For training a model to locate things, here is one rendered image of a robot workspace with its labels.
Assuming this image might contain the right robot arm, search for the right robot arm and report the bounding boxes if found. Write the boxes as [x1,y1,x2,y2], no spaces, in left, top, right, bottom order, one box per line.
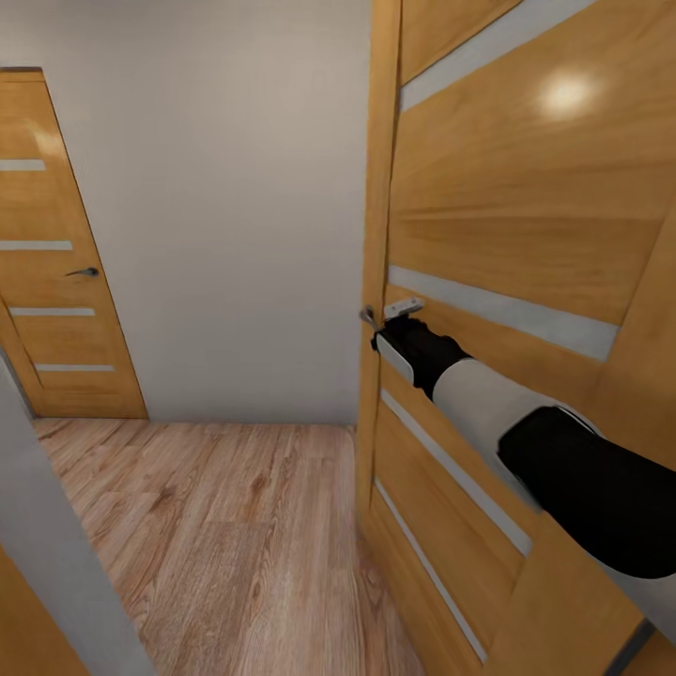
[370,298,676,646]

